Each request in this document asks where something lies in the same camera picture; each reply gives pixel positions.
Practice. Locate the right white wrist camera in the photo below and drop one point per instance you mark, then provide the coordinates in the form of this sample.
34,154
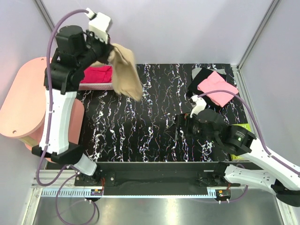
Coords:
200,105

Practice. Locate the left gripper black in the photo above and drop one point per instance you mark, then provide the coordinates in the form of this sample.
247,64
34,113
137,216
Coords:
106,48

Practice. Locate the white plastic basket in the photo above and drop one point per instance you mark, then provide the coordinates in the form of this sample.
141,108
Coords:
95,86

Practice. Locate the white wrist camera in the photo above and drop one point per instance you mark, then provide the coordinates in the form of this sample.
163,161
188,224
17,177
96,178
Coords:
99,24
200,105

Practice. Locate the beige t shirt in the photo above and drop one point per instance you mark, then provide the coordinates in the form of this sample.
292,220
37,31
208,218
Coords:
125,78

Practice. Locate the magenta t shirt in basket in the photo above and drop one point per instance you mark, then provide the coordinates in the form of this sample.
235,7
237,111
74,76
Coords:
98,75

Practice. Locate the black folded t shirt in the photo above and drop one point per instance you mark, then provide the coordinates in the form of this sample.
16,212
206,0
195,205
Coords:
192,88

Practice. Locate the pink folded t shirt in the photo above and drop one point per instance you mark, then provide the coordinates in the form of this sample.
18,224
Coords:
215,82

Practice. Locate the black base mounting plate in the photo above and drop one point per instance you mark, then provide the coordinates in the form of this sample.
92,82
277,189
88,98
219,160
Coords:
143,180

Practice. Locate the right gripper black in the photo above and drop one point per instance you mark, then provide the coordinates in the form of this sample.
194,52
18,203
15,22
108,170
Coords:
183,120

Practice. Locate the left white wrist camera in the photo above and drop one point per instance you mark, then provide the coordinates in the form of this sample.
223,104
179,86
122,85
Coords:
99,24

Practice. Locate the pink tiered shelf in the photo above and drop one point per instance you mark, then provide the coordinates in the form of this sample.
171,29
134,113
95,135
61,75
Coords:
24,113

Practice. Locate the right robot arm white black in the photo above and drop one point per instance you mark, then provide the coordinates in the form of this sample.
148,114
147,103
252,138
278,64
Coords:
277,175

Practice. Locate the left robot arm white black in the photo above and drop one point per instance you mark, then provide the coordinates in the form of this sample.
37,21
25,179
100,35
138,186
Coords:
76,51

